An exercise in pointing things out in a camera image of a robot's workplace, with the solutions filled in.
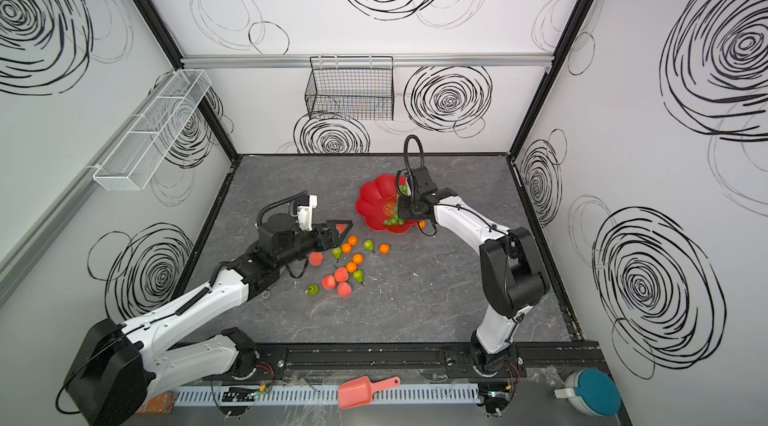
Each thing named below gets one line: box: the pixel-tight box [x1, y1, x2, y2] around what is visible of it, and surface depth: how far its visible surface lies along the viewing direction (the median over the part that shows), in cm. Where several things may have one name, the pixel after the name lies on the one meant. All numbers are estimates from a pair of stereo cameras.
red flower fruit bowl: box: [356, 174, 418, 235], surface depth 107 cm
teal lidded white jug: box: [554, 368, 622, 417], surface depth 66 cm
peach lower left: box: [322, 275, 336, 290], surface depth 86 cm
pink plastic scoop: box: [336, 366, 401, 410], surface depth 71 cm
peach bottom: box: [337, 282, 353, 298], surface depth 86 cm
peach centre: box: [334, 267, 349, 283], surface depth 88 cm
